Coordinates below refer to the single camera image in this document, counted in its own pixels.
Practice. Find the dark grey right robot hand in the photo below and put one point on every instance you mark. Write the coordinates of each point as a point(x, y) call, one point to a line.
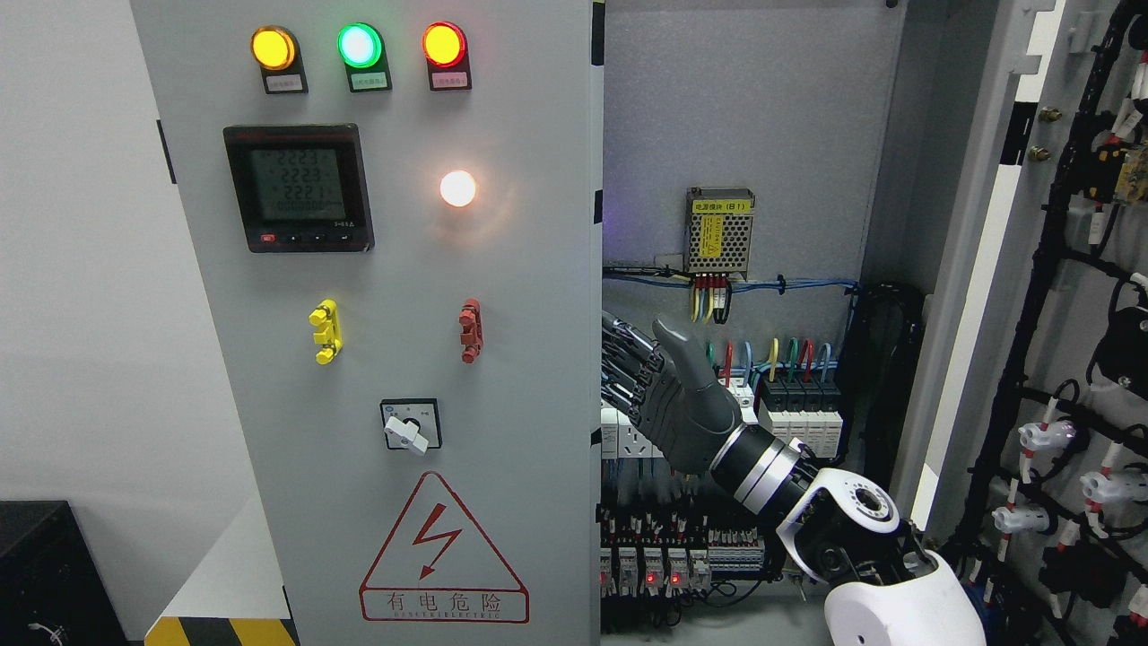
point(665, 386)

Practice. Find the grey cabinet door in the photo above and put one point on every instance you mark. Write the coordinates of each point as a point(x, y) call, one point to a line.
point(994, 115)
point(516, 424)

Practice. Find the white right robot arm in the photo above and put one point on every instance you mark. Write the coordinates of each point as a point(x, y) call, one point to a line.
point(844, 531)

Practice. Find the black surge protector modules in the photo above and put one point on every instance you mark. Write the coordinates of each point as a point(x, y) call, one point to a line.
point(806, 411)

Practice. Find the relay row with red leds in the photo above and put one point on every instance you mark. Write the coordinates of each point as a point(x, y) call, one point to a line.
point(653, 571)

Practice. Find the metal mesh power supply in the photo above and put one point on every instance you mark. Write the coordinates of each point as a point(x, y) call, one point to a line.
point(719, 223)

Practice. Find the red terminal connector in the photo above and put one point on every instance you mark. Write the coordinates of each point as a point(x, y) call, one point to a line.
point(471, 330)

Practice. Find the red electric warning sticker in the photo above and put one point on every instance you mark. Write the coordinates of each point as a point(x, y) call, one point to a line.
point(438, 565)

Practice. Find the white glowing indicator lamp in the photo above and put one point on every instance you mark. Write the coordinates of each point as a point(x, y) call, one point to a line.
point(458, 188)

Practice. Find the yellow terminal connector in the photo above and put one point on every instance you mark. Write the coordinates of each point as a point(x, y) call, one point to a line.
point(327, 335)

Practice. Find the red indicator lamp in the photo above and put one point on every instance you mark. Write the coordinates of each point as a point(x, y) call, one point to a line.
point(447, 55)

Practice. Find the black digital power meter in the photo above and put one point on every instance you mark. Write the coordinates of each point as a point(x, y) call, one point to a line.
point(301, 188)

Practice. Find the green indicator lamp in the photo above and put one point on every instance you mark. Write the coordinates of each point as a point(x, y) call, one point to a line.
point(364, 54)

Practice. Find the yellow indicator lamp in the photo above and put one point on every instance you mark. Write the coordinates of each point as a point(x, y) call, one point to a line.
point(277, 53)

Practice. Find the black box lower left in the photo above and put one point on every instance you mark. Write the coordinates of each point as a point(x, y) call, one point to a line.
point(51, 591)

